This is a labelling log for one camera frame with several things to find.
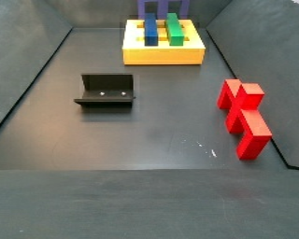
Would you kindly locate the green rectangular bar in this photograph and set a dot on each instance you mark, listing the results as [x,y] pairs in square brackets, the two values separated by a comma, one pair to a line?
[173,30]

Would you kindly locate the purple m-shaped block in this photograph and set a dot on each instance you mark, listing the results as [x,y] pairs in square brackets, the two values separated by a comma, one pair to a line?
[162,8]

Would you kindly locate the yellow slotted board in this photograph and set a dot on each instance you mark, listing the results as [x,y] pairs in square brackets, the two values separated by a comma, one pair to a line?
[137,54]

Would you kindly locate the black angle fixture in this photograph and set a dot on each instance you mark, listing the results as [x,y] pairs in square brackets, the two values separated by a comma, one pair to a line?
[106,88]

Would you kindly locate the red m-shaped block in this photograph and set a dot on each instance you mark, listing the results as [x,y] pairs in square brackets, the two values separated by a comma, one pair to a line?
[240,98]

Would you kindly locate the blue rectangular bar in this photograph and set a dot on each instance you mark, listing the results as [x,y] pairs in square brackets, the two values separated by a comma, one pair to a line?
[150,34]

